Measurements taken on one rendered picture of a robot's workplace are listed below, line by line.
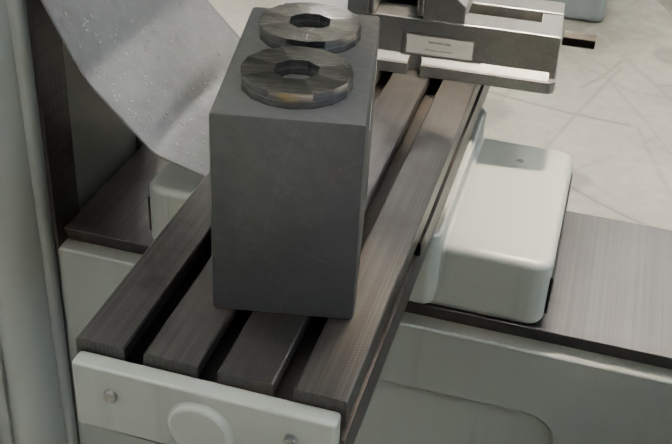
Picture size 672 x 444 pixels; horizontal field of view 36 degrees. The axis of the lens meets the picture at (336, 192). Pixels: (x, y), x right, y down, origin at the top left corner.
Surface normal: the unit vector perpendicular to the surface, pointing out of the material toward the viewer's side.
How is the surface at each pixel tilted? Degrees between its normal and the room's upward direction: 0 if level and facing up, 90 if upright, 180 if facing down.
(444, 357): 90
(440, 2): 90
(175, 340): 0
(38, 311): 89
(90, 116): 90
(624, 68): 0
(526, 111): 0
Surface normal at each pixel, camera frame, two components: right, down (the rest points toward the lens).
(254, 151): -0.08, 0.52
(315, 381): 0.05, -0.85
